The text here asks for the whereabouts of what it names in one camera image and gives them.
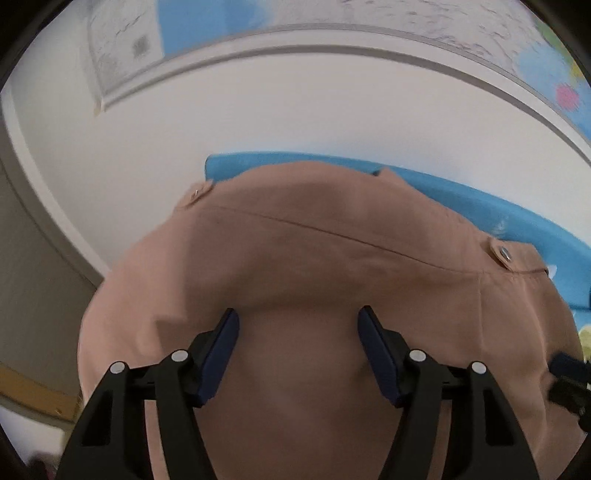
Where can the pink jacket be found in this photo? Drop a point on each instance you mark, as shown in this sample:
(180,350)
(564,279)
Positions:
(297,250)

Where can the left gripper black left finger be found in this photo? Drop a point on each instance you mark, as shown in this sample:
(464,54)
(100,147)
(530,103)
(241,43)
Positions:
(134,410)

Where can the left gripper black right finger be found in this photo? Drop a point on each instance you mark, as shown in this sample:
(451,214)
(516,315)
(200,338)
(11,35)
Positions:
(456,423)

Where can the colourful wall map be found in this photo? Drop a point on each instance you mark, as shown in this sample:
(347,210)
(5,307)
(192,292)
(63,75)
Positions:
(135,44)

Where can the blue floral bed sheet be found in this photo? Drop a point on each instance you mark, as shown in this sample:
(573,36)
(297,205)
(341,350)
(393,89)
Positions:
(567,257)

